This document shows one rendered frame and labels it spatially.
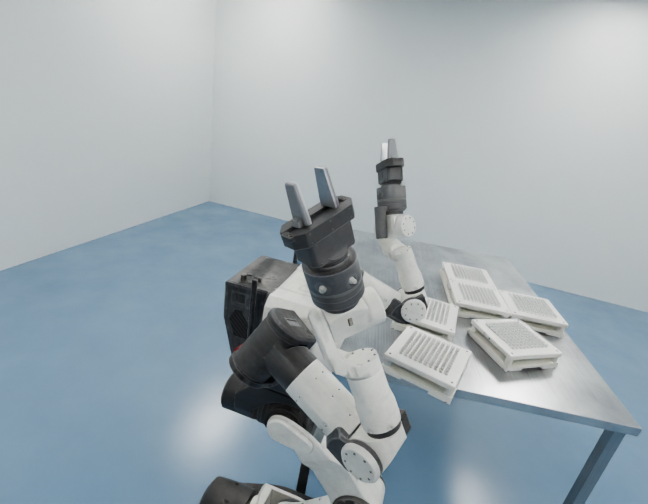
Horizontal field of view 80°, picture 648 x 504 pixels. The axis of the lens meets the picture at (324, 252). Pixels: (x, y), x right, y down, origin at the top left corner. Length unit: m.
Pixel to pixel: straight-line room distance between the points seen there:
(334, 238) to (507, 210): 4.39
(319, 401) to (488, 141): 4.22
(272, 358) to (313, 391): 0.10
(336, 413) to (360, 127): 4.32
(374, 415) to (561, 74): 4.42
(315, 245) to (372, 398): 0.29
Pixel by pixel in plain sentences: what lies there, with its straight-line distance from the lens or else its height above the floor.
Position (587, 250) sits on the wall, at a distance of 5.16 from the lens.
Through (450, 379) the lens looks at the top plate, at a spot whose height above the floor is 0.91.
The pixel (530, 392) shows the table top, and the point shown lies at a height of 0.84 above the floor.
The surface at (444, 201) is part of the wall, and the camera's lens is 4.85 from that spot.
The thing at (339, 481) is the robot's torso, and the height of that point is 0.67.
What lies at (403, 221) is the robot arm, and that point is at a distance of 1.14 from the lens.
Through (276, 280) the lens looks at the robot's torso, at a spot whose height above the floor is 1.23.
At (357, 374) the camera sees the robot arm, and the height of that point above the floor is 1.27.
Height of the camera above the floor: 1.69
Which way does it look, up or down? 22 degrees down
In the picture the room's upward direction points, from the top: 9 degrees clockwise
